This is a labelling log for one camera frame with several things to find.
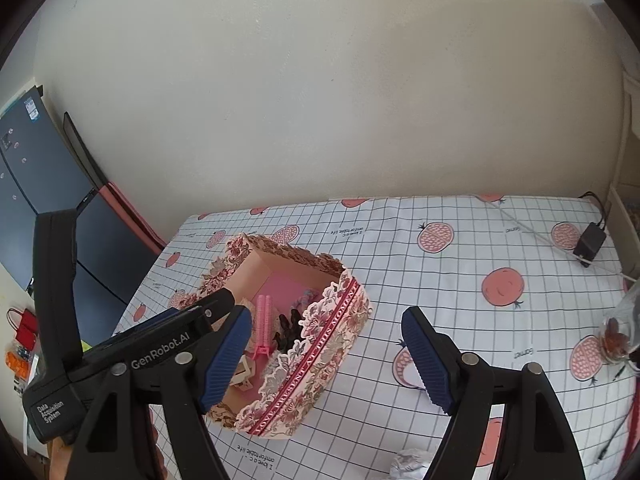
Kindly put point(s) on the crumpled white paper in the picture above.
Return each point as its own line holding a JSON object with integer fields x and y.
{"x": 407, "y": 465}

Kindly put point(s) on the floral paper box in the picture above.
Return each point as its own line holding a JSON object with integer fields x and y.
{"x": 320, "y": 360}

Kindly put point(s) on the black power adapter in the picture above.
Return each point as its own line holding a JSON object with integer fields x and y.
{"x": 589, "y": 241}

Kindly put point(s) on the red paper bag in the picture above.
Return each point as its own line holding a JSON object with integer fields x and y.
{"x": 25, "y": 332}

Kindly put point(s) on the dark blue laptop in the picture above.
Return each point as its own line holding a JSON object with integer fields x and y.
{"x": 50, "y": 175}

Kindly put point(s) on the clear glass cup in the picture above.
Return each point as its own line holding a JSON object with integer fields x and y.
{"x": 625, "y": 310}

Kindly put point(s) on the checked tablecloth desktop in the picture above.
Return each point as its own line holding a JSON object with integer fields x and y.
{"x": 425, "y": 280}

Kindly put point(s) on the cream hair claw clip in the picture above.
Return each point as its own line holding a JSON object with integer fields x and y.
{"x": 243, "y": 372}

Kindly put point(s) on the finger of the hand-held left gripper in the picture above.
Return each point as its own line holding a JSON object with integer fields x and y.
{"x": 150, "y": 322}
{"x": 220, "y": 301}

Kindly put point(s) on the orange small packet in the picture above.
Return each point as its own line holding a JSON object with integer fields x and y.
{"x": 17, "y": 362}

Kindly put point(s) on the pink flat case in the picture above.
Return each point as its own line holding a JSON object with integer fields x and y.
{"x": 135, "y": 215}

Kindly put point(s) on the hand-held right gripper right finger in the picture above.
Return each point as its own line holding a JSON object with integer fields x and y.
{"x": 430, "y": 360}

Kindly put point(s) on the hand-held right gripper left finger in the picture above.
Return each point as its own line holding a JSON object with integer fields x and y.
{"x": 225, "y": 355}

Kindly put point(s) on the white shelf unit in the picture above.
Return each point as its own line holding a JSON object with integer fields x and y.
{"x": 627, "y": 220}

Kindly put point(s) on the pink hair roller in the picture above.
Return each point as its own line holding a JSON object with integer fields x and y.
{"x": 264, "y": 320}

